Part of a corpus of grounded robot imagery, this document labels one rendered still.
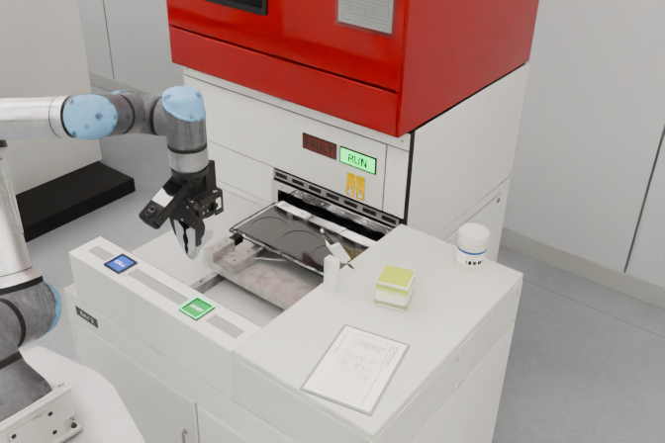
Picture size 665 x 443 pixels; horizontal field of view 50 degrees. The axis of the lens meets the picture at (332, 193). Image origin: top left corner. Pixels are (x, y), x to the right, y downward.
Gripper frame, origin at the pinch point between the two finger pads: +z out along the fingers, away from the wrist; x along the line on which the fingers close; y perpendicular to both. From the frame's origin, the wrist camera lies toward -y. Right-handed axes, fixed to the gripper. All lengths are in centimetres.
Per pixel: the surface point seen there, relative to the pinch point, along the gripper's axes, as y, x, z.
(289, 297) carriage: 24.5, -6.0, 22.6
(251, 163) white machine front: 59, 38, 15
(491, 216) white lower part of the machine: 116, -16, 39
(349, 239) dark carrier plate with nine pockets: 51, -4, 21
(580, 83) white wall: 207, -8, 21
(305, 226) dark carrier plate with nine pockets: 49, 9, 21
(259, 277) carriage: 25.7, 4.9, 22.6
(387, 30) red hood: 53, -11, -37
